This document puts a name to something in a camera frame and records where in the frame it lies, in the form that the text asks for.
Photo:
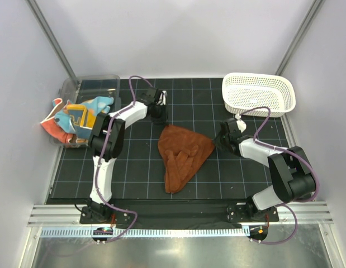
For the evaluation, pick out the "blue and orange towel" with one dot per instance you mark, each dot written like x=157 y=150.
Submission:
x=79 y=119

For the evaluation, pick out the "white perforated basket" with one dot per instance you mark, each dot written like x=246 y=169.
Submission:
x=249 y=92

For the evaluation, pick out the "white slotted cable duct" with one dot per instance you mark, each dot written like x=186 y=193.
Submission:
x=105 y=232

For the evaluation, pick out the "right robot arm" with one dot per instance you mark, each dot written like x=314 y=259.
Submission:
x=292 y=176

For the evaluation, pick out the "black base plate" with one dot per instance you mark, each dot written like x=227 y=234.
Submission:
x=176 y=213

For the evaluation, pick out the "black grid mat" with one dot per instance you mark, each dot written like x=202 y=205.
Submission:
x=193 y=103

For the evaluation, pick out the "clear plastic bin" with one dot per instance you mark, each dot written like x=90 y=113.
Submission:
x=83 y=89

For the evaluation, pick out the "brown towel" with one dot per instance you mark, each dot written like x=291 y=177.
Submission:
x=183 y=152

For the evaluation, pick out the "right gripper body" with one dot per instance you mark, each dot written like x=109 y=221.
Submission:
x=224 y=139

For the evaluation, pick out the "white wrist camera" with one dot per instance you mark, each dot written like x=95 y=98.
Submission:
x=241 y=124
x=162 y=98

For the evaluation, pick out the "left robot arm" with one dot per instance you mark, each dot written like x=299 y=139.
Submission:
x=107 y=140

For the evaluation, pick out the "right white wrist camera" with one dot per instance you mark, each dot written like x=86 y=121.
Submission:
x=241 y=124

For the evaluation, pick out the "salmon pink towel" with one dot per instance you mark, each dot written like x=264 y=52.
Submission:
x=55 y=131

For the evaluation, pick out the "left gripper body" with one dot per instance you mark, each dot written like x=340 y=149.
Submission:
x=160 y=115

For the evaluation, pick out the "aluminium rail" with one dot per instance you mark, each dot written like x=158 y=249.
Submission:
x=67 y=215

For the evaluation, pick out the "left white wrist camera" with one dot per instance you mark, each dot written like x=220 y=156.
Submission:
x=162 y=98

